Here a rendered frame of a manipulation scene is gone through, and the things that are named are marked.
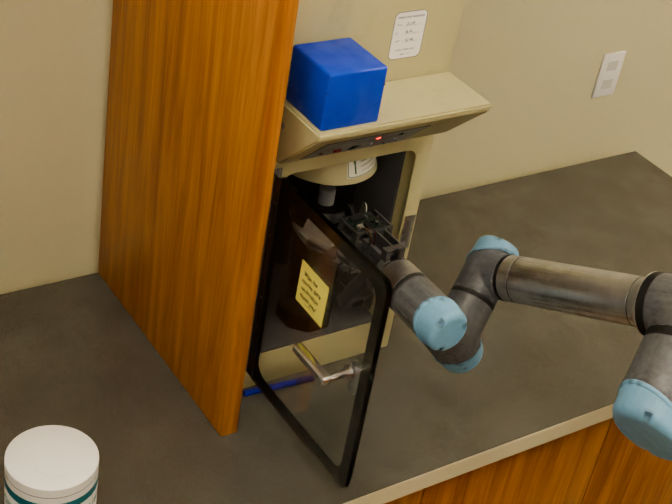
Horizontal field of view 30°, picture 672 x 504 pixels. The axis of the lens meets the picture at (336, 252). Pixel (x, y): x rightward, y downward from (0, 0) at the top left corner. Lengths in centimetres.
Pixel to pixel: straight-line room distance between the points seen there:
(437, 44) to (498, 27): 73
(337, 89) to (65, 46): 59
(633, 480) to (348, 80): 125
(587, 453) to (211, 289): 87
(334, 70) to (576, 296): 49
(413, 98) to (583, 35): 104
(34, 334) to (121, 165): 33
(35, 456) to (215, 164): 50
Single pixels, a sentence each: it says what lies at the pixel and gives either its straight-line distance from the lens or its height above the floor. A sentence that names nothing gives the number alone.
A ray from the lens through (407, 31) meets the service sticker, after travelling 194.
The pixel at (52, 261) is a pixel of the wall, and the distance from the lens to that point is 240.
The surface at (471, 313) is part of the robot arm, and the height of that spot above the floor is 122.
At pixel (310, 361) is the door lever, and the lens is 184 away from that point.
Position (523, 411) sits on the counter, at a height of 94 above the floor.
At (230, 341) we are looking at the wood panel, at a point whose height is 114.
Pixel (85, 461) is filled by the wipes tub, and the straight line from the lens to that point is 182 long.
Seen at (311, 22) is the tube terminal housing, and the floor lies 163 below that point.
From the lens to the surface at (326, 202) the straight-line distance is 209.
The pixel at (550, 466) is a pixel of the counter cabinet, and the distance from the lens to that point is 242.
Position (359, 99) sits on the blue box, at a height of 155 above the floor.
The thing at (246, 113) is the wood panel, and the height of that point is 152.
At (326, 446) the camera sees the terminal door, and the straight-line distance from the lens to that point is 196.
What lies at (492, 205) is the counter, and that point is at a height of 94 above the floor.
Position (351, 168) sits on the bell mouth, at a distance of 204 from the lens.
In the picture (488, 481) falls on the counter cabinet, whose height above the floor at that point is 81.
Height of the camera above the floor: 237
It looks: 34 degrees down
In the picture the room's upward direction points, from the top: 10 degrees clockwise
